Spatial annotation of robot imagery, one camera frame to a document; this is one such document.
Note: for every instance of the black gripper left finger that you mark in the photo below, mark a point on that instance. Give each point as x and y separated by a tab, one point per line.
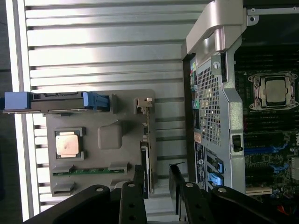
130	205

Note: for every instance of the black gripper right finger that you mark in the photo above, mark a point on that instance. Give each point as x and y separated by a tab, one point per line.
187	205

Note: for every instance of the green RAM stick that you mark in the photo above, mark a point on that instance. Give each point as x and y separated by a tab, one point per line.
93	171

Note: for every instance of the grey plastic parts rack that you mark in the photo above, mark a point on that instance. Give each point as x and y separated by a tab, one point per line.
109	137

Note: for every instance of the white expansion slot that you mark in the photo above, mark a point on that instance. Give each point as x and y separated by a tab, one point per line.
257	191

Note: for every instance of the black plastic case latch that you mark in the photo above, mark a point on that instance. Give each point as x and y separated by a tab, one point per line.
236	142

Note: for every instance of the silver CPU chip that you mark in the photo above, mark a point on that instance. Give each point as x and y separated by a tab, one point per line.
275	91
67	145

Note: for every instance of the blue expansion slot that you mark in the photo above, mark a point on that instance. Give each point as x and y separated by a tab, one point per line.
259	149

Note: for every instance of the black and grey PC case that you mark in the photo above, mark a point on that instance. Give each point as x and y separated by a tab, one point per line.
229	116

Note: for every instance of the green Dell motherboard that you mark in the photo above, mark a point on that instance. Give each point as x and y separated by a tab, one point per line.
264	140

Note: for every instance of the silver finned chipset heatsink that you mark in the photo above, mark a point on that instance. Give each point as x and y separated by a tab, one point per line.
294	168

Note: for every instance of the hard disk in blue caddy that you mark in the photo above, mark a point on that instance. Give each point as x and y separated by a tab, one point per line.
58	102

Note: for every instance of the metal CPU socket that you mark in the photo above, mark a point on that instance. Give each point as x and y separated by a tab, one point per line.
253	93

